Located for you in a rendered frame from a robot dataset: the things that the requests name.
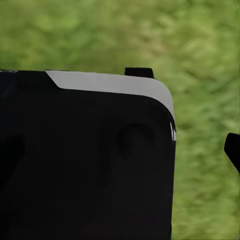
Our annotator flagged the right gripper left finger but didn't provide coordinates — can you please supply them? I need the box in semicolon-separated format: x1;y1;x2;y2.
0;133;26;193

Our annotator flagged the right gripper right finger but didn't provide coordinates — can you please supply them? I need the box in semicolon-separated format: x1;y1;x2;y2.
224;133;240;173

